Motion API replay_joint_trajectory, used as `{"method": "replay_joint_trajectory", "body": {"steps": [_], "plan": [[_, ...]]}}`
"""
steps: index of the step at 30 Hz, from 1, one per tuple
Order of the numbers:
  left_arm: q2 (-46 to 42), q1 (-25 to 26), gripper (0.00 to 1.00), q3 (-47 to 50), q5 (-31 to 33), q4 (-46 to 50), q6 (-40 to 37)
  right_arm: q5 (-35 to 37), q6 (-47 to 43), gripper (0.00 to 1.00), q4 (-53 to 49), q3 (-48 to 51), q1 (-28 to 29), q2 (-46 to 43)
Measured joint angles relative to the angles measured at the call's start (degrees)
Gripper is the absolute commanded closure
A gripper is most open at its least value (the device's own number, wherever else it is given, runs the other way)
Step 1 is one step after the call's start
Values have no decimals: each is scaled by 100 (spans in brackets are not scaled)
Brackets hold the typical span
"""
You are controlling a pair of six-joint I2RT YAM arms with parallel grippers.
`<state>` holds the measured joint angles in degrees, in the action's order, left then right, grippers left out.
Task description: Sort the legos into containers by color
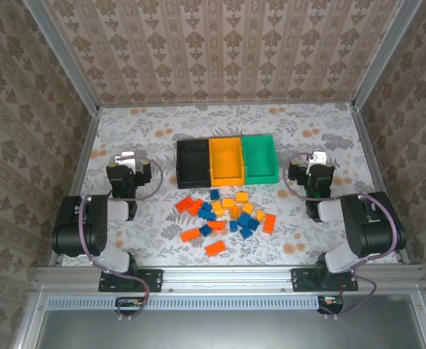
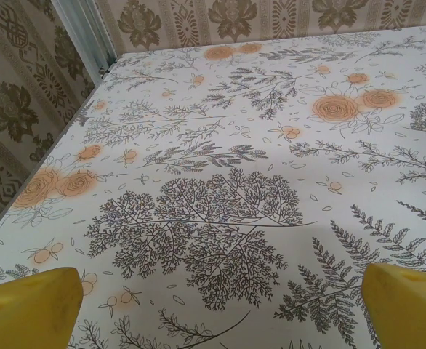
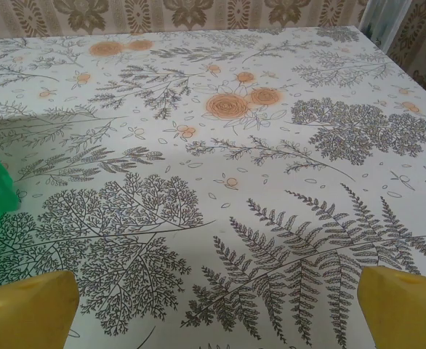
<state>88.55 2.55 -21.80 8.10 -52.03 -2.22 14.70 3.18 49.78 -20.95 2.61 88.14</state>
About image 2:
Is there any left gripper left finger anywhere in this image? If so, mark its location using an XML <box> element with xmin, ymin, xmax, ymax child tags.
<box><xmin>0</xmin><ymin>267</ymin><xmax>84</xmax><ymax>349</ymax></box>

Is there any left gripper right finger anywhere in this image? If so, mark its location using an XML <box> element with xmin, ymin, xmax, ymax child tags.
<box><xmin>360</xmin><ymin>262</ymin><xmax>426</xmax><ymax>349</ymax></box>

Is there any aluminium frame post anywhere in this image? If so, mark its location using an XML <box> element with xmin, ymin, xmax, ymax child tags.
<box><xmin>54</xmin><ymin>0</ymin><xmax>118</xmax><ymax>80</ymax></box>

